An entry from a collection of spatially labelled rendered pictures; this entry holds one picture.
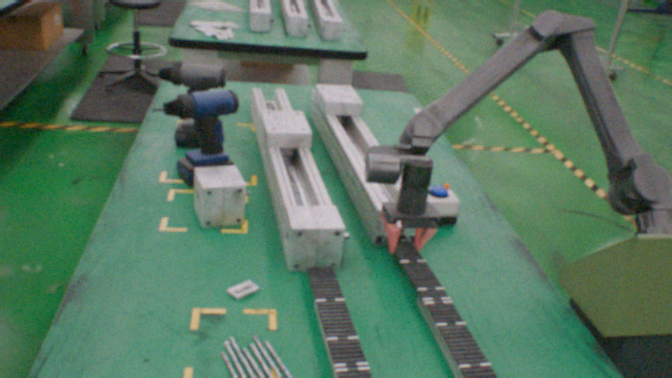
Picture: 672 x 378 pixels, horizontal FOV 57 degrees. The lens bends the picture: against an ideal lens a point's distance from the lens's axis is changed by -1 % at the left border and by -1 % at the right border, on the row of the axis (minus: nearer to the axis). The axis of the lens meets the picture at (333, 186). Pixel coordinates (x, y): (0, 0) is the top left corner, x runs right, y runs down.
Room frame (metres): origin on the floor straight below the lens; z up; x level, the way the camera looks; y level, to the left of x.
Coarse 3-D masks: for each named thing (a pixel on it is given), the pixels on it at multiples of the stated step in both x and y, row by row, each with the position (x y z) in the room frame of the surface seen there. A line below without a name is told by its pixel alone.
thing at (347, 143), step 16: (320, 112) 1.78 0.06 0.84; (320, 128) 1.75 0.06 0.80; (336, 128) 1.59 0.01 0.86; (352, 128) 1.68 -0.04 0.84; (336, 144) 1.54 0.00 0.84; (352, 144) 1.56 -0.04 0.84; (368, 144) 1.51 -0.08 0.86; (336, 160) 1.52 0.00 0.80; (352, 160) 1.38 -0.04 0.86; (352, 176) 1.35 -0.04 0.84; (400, 176) 1.33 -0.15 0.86; (352, 192) 1.34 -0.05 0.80; (368, 192) 1.22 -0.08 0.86; (384, 192) 1.28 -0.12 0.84; (368, 208) 1.20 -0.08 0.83; (368, 224) 1.19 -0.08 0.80
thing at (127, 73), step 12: (120, 0) 4.30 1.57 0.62; (132, 0) 4.36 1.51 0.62; (144, 0) 4.40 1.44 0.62; (156, 0) 4.43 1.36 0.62; (120, 12) 4.25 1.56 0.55; (108, 48) 4.38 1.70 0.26; (120, 48) 4.46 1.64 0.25; (132, 48) 4.41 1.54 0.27; (144, 48) 4.48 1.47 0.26; (108, 72) 4.45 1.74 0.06; (120, 72) 4.43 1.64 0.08; (132, 72) 4.38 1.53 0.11; (144, 72) 4.43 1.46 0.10; (108, 84) 4.17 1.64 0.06; (156, 84) 4.27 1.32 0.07
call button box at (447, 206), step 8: (448, 192) 1.31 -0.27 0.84; (432, 200) 1.26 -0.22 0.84; (440, 200) 1.27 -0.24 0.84; (448, 200) 1.27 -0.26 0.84; (456, 200) 1.28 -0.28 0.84; (440, 208) 1.26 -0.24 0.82; (448, 208) 1.27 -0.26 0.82; (456, 208) 1.27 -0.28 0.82; (440, 216) 1.26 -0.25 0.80; (448, 216) 1.27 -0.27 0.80; (456, 216) 1.27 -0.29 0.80; (440, 224) 1.26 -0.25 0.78; (448, 224) 1.27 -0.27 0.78
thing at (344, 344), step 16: (320, 272) 0.97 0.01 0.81; (320, 288) 0.92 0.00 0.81; (336, 288) 0.92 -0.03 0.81; (320, 304) 0.87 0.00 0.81; (336, 304) 0.87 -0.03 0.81; (336, 320) 0.83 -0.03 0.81; (336, 336) 0.79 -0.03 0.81; (352, 336) 0.80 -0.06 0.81; (336, 352) 0.75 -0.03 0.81; (352, 352) 0.76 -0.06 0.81; (336, 368) 0.72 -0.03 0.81; (352, 368) 0.72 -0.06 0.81; (368, 368) 0.72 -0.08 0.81
